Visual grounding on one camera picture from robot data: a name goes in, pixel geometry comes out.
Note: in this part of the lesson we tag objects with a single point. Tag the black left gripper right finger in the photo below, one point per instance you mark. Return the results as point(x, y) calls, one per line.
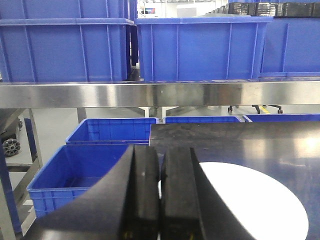
point(191, 208)

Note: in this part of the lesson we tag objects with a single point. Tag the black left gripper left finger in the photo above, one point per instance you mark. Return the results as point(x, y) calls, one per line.
point(123, 205)

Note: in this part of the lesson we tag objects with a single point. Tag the pale blue plate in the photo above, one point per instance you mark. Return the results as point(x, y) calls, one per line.
point(263, 205)

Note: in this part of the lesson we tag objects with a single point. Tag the steel shelf leg left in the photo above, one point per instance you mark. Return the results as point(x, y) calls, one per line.
point(81, 114)

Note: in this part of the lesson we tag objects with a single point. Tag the blue floor bin near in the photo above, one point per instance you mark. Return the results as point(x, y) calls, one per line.
point(71, 171)

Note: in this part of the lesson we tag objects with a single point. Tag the blue floor bin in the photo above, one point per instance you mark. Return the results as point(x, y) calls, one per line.
point(263, 118)
point(107, 131)
point(201, 119)
point(71, 171)

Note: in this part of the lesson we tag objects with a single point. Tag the blue floor bin far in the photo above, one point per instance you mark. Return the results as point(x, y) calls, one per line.
point(107, 131)

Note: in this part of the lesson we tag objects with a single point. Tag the blue floor bin centre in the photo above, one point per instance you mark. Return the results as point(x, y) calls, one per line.
point(201, 119)

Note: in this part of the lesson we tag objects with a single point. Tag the black office chair base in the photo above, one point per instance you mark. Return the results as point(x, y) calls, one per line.
point(258, 108)

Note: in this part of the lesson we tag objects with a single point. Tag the blue floor bin right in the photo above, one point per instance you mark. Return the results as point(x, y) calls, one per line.
point(263, 118)

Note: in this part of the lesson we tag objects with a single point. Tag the grey caster wheel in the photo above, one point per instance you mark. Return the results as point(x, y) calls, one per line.
point(11, 147)

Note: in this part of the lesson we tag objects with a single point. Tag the blue plastic crate centre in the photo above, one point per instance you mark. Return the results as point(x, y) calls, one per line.
point(201, 48)

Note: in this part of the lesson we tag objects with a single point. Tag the blue plastic crate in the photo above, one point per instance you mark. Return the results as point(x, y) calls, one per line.
point(201, 48)
point(53, 41)
point(291, 48)

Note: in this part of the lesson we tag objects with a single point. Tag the blue plastic crate left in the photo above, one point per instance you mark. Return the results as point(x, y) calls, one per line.
point(53, 41)

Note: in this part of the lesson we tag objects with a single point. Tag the blue plastic crate right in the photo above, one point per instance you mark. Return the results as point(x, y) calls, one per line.
point(291, 48)

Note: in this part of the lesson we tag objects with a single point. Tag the white metal frame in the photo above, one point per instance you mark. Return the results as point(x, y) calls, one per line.
point(153, 112)

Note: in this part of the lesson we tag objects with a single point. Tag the stainless steel shelf rail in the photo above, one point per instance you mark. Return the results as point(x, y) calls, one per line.
point(139, 94)

